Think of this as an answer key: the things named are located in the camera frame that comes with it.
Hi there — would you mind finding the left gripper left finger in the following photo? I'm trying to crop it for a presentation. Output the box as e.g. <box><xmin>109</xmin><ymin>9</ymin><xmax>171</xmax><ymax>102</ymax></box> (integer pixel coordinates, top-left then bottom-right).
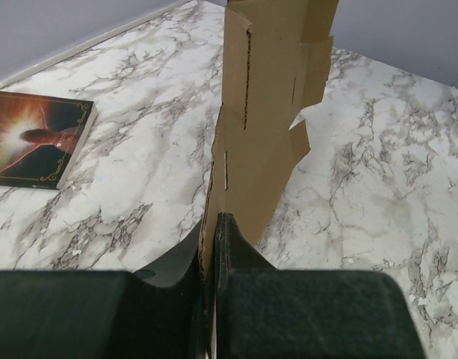
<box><xmin>0</xmin><ymin>227</ymin><xmax>205</xmax><ymax>358</ymax></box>

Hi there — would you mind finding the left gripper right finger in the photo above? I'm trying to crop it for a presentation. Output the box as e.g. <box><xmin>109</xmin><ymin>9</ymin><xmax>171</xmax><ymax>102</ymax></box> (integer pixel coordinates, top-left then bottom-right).
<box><xmin>214</xmin><ymin>213</ymin><xmax>425</xmax><ymax>358</ymax></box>

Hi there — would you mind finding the cardboard box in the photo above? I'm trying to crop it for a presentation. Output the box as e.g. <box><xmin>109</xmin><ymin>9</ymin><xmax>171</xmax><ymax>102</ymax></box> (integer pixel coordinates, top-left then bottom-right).
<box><xmin>199</xmin><ymin>0</ymin><xmax>338</xmax><ymax>357</ymax></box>

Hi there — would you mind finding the dark paperback book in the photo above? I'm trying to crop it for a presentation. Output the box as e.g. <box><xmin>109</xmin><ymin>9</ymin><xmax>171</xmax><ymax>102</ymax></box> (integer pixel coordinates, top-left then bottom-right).
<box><xmin>0</xmin><ymin>91</ymin><xmax>98</xmax><ymax>190</ymax></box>

